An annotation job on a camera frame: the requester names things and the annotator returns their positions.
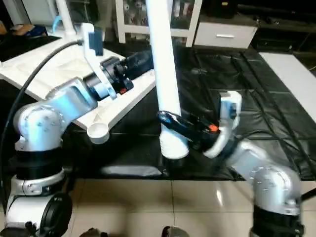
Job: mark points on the white plastic table leg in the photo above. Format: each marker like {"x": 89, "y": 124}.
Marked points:
{"x": 165, "y": 64}
{"x": 65, "y": 17}

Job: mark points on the white plastic table top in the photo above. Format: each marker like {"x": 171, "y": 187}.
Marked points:
{"x": 54, "y": 69}

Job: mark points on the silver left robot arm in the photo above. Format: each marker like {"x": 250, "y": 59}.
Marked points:
{"x": 44, "y": 123}

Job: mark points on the white glass-door cabinet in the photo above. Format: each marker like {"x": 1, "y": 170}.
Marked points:
{"x": 182, "y": 22}

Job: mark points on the black work mat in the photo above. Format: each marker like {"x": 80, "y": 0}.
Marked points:
{"x": 237, "y": 84}

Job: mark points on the blue plastic tool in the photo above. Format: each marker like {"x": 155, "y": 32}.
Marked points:
{"x": 57, "y": 22}

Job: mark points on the white drawer unit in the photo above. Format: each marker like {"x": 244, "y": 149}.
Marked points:
{"x": 224, "y": 35}

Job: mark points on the brown cardboard box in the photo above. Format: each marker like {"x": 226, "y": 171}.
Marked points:
{"x": 24, "y": 29}

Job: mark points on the white flat board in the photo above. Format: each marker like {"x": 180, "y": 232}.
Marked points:
{"x": 294, "y": 79}

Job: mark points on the black stand leg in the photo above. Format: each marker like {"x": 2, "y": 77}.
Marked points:
{"x": 308, "y": 195}

